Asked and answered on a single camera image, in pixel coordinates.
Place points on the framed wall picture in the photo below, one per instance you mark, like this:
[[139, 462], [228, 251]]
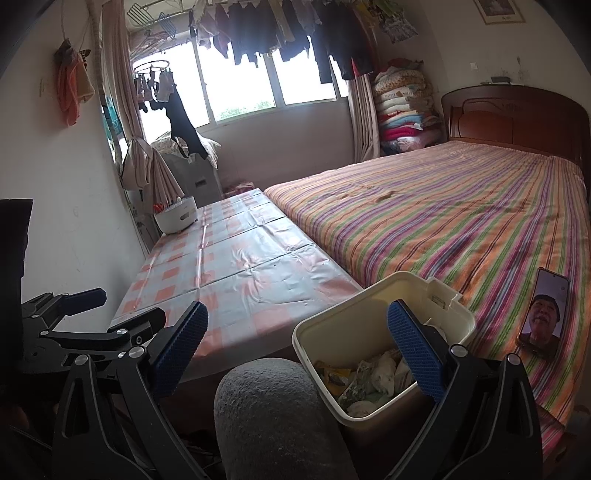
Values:
[[501, 9]]

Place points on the white tissue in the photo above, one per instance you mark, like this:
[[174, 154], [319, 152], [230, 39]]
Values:
[[385, 369]]

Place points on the grey standing appliance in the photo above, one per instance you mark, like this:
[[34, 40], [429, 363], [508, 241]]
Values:
[[203, 184]]

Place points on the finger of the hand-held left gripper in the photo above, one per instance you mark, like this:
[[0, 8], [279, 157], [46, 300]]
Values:
[[83, 297], [134, 330]]

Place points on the small dark box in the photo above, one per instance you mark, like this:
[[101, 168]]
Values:
[[496, 80]]

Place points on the wooden headboard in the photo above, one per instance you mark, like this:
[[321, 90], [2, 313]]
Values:
[[508, 120]]

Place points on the row of hanging dark clothes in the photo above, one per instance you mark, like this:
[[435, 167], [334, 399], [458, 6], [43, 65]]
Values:
[[258, 32]]

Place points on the teal hanging cloth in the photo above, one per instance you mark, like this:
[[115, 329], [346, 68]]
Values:
[[113, 115]]

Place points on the stack of folded quilts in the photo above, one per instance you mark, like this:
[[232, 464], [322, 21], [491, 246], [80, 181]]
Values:
[[406, 110]]

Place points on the striped bed sheet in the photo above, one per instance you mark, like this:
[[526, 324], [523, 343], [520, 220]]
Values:
[[438, 221]]

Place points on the round clothes drying hanger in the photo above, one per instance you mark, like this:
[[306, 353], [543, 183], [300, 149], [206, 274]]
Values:
[[157, 87]]

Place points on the smartphone with lit screen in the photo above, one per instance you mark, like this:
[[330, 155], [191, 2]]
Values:
[[545, 318]]

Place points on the cream plastic trash bin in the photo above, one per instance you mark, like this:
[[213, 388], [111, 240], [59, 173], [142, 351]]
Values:
[[351, 323]]

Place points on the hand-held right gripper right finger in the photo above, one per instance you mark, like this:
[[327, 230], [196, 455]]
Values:
[[413, 350]]

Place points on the beige tied curtain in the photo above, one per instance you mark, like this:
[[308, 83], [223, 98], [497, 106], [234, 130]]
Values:
[[115, 69]]

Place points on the red patterned cushion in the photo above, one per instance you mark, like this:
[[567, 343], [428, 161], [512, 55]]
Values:
[[238, 189]]

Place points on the pink checked tablecloth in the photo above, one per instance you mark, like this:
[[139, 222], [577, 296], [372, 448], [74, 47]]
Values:
[[240, 258]]

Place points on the pink window curtain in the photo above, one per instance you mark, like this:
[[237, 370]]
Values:
[[364, 120]]

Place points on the white countertop appliance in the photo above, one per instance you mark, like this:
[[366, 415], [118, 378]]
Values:
[[178, 217]]

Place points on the yellow snack wrapper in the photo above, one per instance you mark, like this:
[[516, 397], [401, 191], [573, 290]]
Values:
[[337, 374]]

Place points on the window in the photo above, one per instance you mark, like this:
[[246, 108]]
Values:
[[240, 87]]

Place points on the white metal rack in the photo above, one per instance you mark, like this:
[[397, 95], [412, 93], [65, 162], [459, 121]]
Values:
[[143, 226]]

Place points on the orange hanging cloth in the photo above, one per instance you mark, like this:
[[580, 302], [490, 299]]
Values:
[[71, 87]]

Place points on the person's grey trouser leg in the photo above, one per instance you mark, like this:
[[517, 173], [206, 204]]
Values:
[[277, 424]]

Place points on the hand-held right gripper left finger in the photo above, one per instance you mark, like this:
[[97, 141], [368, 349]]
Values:
[[182, 346]]

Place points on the black hanging garment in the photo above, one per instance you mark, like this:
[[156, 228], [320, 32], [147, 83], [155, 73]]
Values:
[[182, 120]]

